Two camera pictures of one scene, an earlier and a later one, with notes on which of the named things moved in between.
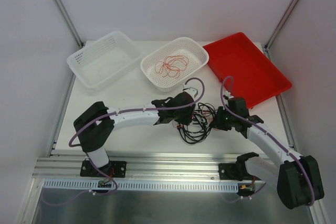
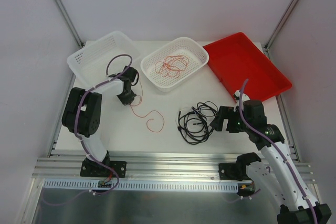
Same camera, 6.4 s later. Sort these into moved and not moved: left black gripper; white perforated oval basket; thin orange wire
Moved: left black gripper
Not moved: white perforated oval basket; thin orange wire
